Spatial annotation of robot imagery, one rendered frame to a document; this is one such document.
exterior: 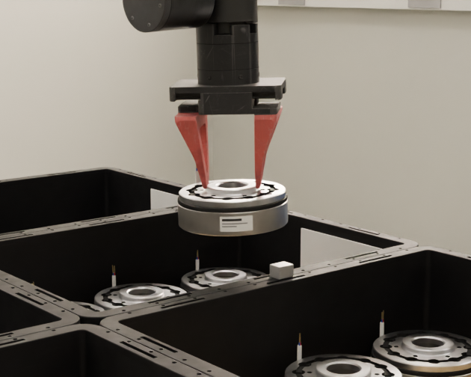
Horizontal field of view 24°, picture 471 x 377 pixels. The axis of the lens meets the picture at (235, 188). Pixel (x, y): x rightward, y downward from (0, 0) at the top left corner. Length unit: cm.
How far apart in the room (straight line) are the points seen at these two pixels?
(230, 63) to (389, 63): 344
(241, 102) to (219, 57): 5
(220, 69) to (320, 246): 31
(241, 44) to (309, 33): 369
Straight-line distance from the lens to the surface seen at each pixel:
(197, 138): 99
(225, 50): 98
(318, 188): 471
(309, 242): 123
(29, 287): 98
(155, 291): 118
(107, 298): 118
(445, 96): 425
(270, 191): 103
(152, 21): 93
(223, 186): 104
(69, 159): 462
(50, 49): 453
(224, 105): 98
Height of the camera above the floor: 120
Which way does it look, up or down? 11 degrees down
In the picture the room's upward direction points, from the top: straight up
